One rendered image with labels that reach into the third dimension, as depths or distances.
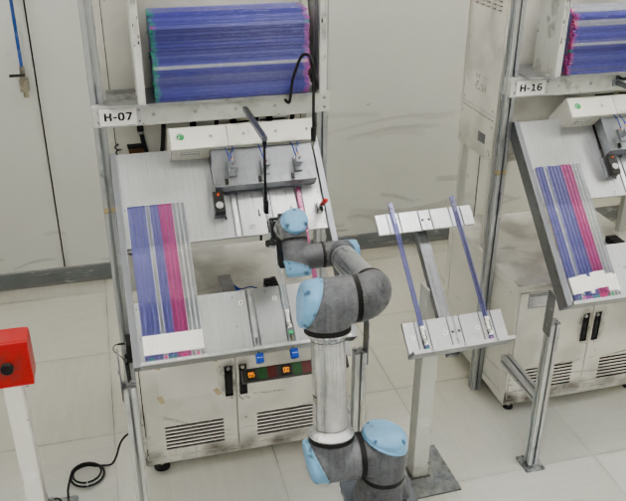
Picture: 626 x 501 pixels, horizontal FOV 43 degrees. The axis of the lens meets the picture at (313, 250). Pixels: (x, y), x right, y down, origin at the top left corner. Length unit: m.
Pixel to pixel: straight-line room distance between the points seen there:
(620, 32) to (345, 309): 1.66
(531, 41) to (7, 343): 2.10
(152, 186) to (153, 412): 0.83
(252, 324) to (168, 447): 0.74
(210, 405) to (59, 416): 0.80
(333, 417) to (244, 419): 1.08
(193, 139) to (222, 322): 0.60
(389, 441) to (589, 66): 1.63
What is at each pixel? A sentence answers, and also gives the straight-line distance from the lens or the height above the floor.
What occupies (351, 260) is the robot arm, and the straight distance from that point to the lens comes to 2.09.
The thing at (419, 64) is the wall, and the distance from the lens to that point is 4.43.
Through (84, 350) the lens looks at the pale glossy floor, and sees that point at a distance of 3.89.
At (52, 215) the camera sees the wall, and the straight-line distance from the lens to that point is 4.33.
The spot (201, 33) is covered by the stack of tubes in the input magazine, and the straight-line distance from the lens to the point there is 2.54.
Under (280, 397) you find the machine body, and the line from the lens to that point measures 2.99.
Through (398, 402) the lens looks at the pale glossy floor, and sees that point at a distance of 3.45.
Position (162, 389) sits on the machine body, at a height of 0.40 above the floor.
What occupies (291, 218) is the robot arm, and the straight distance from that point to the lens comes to 2.22.
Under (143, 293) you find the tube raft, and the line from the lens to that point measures 2.49.
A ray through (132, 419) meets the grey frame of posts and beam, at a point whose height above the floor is 0.51.
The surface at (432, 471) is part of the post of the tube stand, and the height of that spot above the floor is 0.01.
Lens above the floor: 2.09
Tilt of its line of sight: 27 degrees down
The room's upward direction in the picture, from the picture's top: straight up
